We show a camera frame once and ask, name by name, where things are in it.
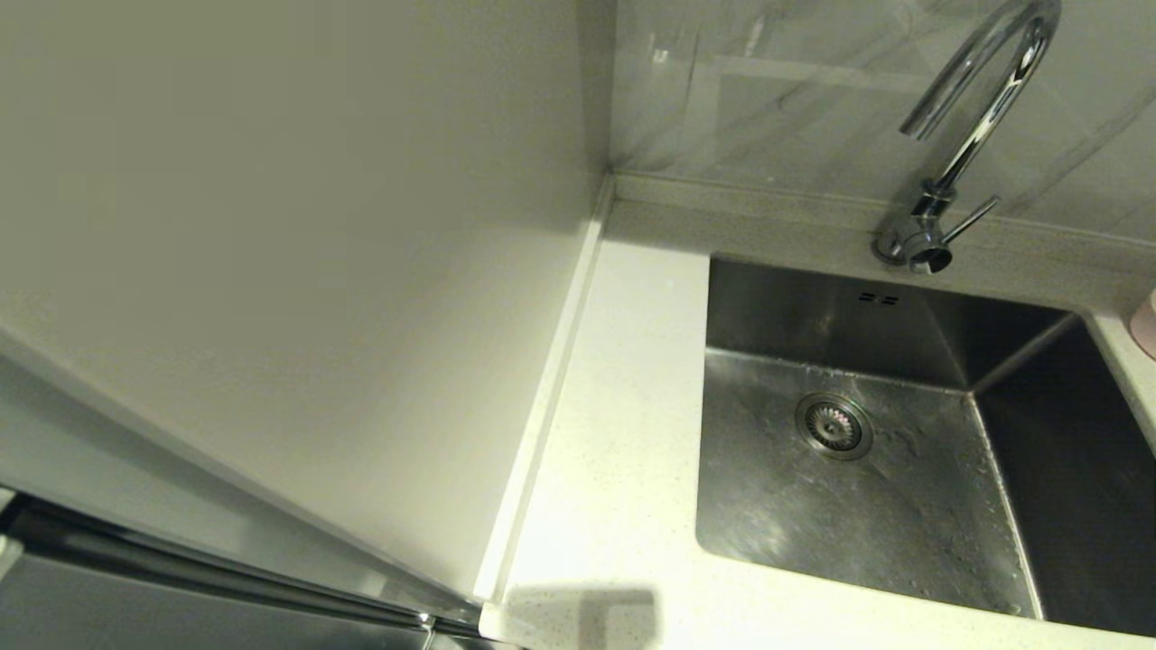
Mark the tall white cabinet panel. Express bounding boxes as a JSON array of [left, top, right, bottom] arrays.
[[0, 0, 617, 604]]

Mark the chrome gooseneck faucet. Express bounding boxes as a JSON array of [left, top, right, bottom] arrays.
[[871, 0, 1063, 275]]

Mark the white counter edge strip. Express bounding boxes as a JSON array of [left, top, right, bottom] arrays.
[[469, 171, 618, 608]]

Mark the pink bowl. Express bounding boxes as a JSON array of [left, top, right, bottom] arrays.
[[1130, 289, 1156, 361]]

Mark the stainless steel sink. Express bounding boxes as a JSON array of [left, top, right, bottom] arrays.
[[695, 252, 1156, 638]]

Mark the round metal drain strainer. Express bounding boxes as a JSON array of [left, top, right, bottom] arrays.
[[794, 391, 874, 462]]

